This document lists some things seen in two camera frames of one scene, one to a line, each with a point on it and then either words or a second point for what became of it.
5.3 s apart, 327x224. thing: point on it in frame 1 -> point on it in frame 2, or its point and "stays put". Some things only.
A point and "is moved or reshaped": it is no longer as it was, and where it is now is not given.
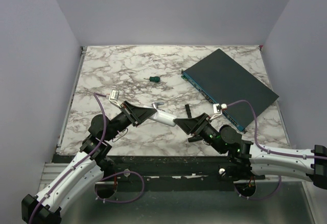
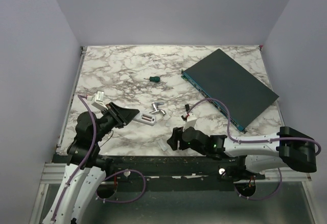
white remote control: [164, 118] is moved or reshaped
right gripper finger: [186, 124] -> [173, 142]
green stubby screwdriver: [155, 79] stays put
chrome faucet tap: [155, 104] stays put
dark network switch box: [222, 81] stays put
